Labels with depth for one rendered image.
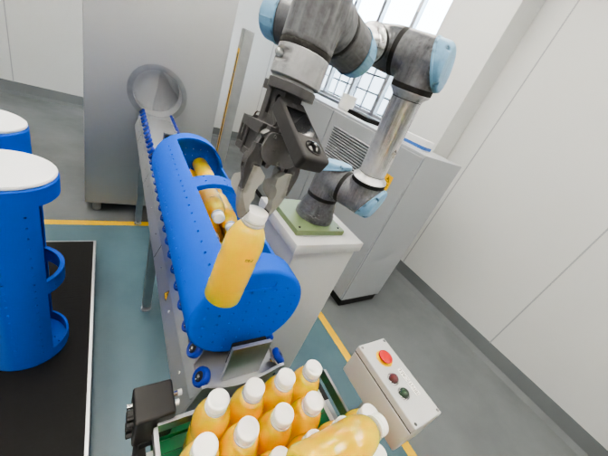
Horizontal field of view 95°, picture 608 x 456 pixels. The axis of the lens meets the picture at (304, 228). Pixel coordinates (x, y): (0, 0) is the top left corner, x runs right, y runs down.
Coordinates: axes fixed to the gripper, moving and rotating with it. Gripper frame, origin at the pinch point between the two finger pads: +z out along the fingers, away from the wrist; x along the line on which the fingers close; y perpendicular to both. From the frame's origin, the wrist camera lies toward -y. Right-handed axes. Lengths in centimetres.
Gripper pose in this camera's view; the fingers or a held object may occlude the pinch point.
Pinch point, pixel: (256, 213)
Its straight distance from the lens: 46.6
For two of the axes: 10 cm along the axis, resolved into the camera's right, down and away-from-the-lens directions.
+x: -7.3, -0.5, -6.8
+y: -5.7, -5.0, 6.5
